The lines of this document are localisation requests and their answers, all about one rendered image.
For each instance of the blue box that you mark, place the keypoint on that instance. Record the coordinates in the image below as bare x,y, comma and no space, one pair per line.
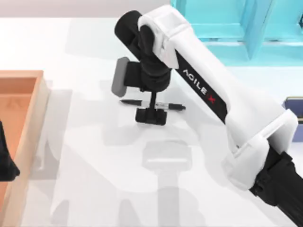
297,111

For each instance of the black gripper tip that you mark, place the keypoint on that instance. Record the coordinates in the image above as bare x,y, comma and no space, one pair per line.
7,156

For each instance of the shallow salmon-coloured box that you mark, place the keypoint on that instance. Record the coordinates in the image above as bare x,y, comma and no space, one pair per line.
16,85

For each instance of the light blue rack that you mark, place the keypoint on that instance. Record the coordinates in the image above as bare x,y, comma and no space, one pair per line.
253,28

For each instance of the black marker pen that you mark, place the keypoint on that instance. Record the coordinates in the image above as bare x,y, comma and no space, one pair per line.
171,106

